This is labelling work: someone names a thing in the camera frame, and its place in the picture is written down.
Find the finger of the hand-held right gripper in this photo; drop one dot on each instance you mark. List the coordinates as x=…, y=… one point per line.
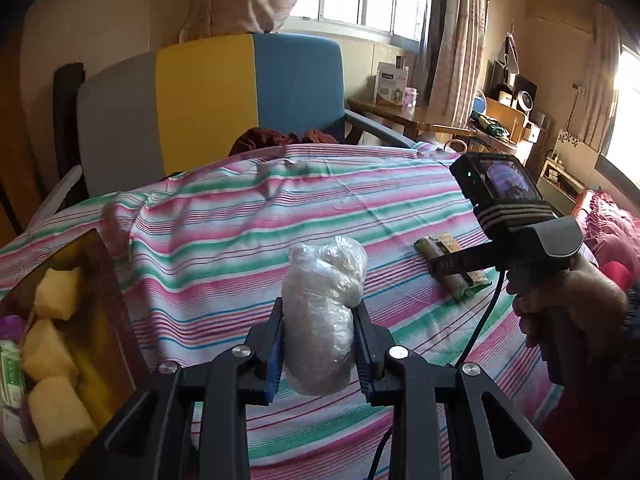
x=460, y=262
x=470, y=278

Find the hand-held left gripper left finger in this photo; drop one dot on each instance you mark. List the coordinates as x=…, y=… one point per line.
x=272, y=360

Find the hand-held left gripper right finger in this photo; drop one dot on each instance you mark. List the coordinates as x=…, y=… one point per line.
x=362, y=360

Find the rice cracker snack packet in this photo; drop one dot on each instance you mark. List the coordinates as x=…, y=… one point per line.
x=440, y=241

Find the white plastic-wrapped bundle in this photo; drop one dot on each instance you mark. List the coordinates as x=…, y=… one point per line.
x=320, y=310

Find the gold tin box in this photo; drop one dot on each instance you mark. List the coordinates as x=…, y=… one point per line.
x=107, y=310

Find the yellow sponge block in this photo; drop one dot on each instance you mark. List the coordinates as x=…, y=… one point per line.
x=57, y=292
x=50, y=352
x=60, y=415

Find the purple packet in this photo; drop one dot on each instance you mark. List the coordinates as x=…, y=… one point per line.
x=12, y=327

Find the green carton box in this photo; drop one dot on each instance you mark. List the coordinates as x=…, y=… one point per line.
x=10, y=375

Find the person's right forearm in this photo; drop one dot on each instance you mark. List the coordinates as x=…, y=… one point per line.
x=600, y=410

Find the person's right hand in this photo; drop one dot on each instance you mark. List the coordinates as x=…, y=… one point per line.
x=595, y=300

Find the pink bedding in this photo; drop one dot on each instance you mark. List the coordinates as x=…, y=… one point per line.
x=610, y=230

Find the white shelf unit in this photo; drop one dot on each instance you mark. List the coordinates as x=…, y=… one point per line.
x=555, y=175

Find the green patterned cloth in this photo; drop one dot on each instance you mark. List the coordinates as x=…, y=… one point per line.
x=490, y=126

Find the striped blanket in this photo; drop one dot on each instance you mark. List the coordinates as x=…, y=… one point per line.
x=225, y=220

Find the wooden desk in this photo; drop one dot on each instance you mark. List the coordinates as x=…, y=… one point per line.
x=400, y=115

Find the white cardboard box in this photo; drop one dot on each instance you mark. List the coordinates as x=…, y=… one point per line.
x=391, y=84

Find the dark red cloth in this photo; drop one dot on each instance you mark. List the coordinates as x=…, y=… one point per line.
x=260, y=137

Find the patterned beige curtain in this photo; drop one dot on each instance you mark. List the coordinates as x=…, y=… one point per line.
x=450, y=35

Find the grey yellow blue chair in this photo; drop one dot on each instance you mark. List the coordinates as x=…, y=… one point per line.
x=210, y=100

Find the black rolled mat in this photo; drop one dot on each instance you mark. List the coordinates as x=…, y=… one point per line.
x=67, y=110

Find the wooden wardrobe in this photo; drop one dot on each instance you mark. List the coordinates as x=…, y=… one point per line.
x=15, y=160

